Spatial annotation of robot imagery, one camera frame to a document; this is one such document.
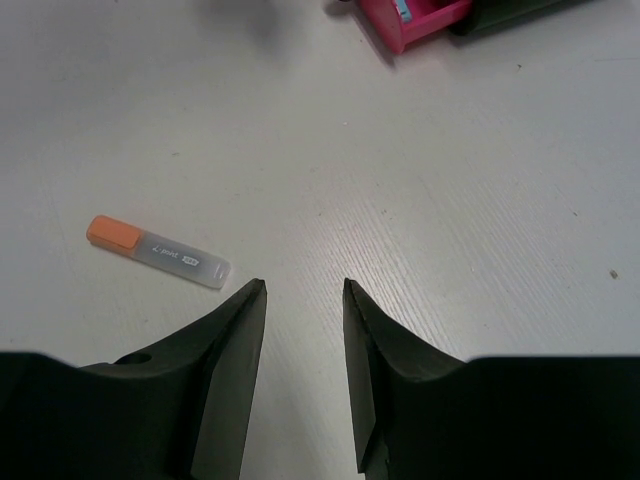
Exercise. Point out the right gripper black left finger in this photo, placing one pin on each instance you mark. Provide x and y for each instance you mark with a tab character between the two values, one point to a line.
176	409

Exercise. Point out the pink bottom drawer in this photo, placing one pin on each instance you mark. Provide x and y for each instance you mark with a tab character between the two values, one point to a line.
429	16

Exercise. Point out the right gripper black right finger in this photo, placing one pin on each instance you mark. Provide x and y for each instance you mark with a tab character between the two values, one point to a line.
419	413

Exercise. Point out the orange clear-capped marker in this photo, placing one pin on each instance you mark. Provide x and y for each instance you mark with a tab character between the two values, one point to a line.
158	252

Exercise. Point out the blue clear-capped marker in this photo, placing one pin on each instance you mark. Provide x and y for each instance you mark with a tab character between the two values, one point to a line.
403	11

